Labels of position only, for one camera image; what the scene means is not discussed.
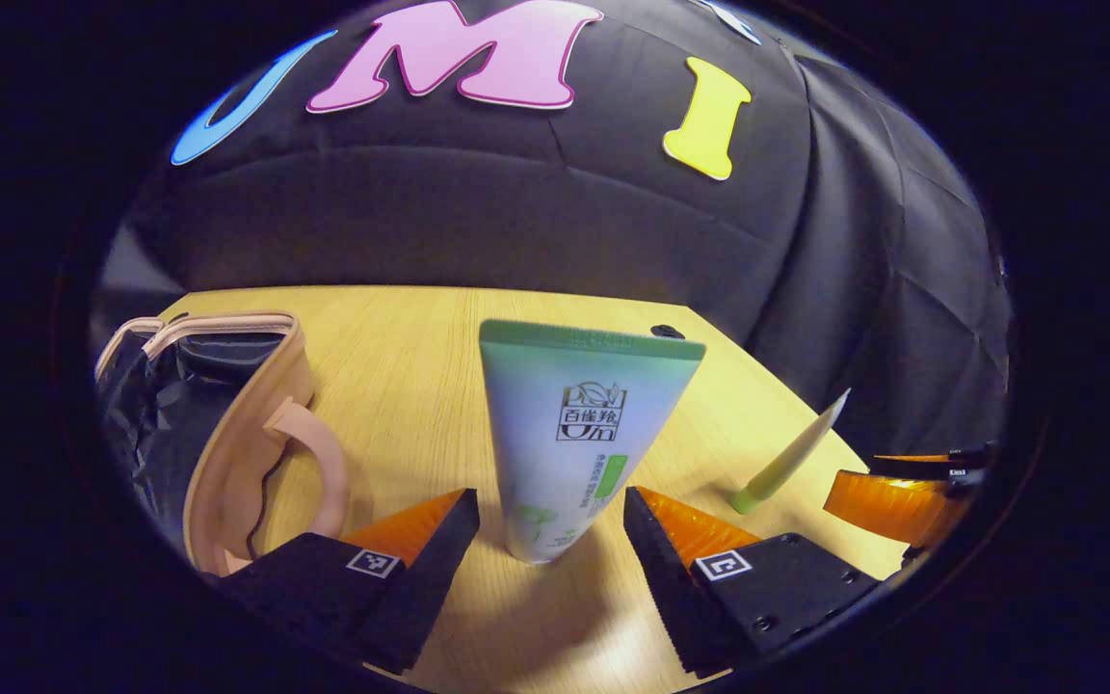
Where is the black backdrop cloth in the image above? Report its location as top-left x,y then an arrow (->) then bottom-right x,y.
88,0 -> 1014,464

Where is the pink suitcase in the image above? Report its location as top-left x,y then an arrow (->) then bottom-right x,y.
92,310 -> 352,577

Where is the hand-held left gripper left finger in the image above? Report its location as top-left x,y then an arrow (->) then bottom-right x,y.
218,489 -> 480,674

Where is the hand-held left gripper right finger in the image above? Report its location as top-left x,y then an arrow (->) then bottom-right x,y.
624,486 -> 882,678

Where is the small white green tube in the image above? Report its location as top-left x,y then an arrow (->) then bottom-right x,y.
729,387 -> 852,516

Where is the large white green tube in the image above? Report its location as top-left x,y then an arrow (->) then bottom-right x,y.
478,319 -> 708,566

